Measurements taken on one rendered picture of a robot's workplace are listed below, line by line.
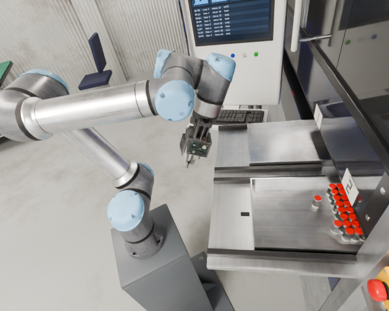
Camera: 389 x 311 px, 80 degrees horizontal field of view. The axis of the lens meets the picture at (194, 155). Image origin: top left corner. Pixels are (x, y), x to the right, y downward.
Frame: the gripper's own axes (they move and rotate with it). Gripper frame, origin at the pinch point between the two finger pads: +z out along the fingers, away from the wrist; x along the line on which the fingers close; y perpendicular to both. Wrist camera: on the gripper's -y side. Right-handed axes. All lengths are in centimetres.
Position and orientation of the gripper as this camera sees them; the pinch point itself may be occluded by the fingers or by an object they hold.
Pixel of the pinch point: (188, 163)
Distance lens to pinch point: 77.8
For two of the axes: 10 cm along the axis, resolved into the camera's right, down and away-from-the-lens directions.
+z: -2.6, 7.9, 5.5
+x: 9.6, 2.0, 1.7
